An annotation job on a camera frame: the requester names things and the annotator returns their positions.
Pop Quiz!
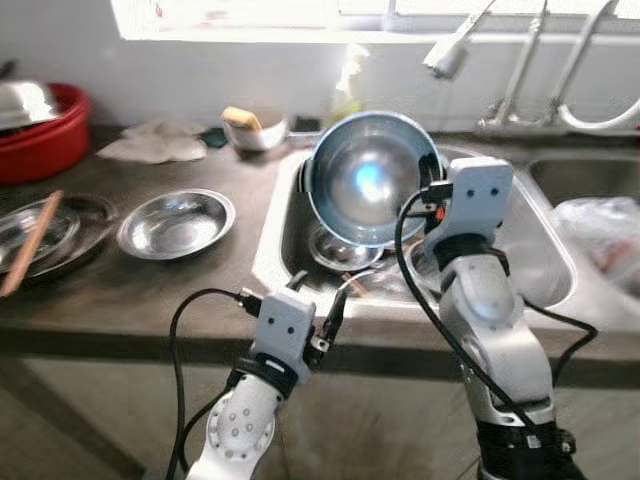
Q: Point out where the large steel bowl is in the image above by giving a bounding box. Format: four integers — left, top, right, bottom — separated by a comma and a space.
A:
303, 110, 444, 249

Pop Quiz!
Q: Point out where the small steel bowl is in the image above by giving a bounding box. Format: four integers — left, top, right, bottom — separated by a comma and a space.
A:
308, 225, 386, 273

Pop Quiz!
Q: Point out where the white faucet spray head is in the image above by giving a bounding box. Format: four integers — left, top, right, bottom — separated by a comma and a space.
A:
422, 0, 498, 81

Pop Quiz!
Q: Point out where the stainless steel sink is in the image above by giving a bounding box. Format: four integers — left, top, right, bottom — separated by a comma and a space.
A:
252, 145, 640, 331

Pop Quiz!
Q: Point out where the yellow spray bottle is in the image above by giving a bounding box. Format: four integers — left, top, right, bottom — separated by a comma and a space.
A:
335, 43, 371, 116

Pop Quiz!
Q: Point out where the small soap dish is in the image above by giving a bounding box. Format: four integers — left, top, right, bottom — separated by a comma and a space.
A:
290, 115, 323, 138

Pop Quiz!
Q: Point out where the deep steel plate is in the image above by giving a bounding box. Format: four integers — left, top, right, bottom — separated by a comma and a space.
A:
117, 188, 237, 261

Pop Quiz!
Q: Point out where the small white bowl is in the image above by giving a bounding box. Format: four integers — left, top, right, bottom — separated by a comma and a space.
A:
222, 108, 291, 153

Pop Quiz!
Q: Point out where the clear plastic bag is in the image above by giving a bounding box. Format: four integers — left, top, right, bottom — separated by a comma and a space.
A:
550, 197, 640, 296

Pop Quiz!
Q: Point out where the silver faucet with white spout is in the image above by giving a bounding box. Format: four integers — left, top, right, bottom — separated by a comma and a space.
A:
548, 0, 640, 133

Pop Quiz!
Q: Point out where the yellow sponge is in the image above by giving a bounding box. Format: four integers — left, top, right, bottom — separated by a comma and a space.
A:
222, 106, 263, 131

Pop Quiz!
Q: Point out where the crumpled beige cloth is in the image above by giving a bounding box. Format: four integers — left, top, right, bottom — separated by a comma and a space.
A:
97, 120, 209, 164

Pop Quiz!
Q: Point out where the shallow steel plate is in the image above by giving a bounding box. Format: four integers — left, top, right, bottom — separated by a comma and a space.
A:
0, 193, 118, 286

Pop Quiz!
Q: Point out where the wooden chopstick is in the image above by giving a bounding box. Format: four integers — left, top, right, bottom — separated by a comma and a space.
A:
0, 190, 64, 298

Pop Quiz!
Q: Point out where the red plastic basin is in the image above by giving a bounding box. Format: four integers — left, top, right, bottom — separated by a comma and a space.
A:
0, 83, 91, 186

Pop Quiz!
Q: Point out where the steel pot lid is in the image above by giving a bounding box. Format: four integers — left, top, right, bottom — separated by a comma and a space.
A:
0, 80, 59, 131

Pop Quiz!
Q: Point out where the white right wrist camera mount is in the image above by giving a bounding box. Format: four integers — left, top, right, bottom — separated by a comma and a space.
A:
425, 157, 515, 246

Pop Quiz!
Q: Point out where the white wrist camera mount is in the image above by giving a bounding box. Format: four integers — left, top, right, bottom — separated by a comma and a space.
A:
425, 157, 515, 246
250, 288, 317, 373

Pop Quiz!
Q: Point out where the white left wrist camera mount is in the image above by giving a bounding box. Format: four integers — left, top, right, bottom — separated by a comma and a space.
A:
250, 288, 317, 373

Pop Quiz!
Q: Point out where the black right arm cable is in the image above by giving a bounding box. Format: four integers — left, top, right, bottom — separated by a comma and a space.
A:
395, 190, 546, 441
520, 300, 599, 391

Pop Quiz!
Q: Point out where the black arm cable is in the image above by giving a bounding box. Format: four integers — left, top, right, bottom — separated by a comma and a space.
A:
165, 288, 263, 480
520, 300, 599, 391
395, 190, 546, 441

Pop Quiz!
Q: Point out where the silver wall faucet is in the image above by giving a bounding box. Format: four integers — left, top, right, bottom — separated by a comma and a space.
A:
478, 0, 551, 131

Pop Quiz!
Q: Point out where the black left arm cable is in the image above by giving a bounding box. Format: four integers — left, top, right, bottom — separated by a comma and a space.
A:
165, 288, 263, 480

